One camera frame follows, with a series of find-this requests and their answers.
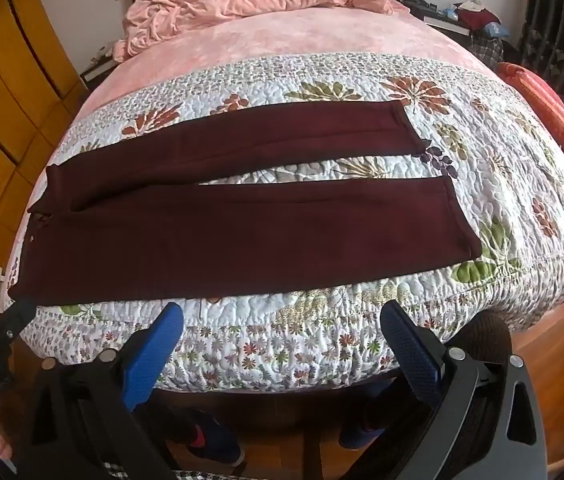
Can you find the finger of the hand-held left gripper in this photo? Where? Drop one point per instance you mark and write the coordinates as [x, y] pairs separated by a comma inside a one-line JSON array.
[[14, 317]]

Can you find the dark red cloth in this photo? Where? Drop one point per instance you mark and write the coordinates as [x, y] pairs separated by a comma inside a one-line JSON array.
[[479, 17]]

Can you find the maroon pants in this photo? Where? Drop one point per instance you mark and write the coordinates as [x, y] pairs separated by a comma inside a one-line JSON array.
[[237, 240]]

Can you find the blue and pink shoe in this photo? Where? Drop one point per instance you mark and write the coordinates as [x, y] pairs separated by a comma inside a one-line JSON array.
[[212, 440], [361, 435]]

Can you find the wooden wardrobe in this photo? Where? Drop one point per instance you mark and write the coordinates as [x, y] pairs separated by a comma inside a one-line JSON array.
[[2, 110]]

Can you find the dark bedside table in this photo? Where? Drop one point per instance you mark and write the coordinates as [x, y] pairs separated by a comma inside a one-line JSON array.
[[426, 10], [97, 71]]

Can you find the red cushion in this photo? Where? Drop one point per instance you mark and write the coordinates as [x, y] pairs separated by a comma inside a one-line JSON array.
[[544, 105]]

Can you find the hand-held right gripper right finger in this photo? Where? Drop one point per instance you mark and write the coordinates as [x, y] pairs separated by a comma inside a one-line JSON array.
[[411, 350]]

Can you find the plaid cloth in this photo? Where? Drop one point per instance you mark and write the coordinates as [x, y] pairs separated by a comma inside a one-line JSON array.
[[489, 49]]

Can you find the pink bed sheet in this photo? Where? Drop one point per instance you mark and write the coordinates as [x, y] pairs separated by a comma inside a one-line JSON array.
[[287, 35]]

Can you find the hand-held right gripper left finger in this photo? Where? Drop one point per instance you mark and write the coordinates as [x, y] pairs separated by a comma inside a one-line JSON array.
[[157, 355]]

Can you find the floral quilted bedspread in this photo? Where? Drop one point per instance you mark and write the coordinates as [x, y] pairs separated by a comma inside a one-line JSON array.
[[312, 340]]

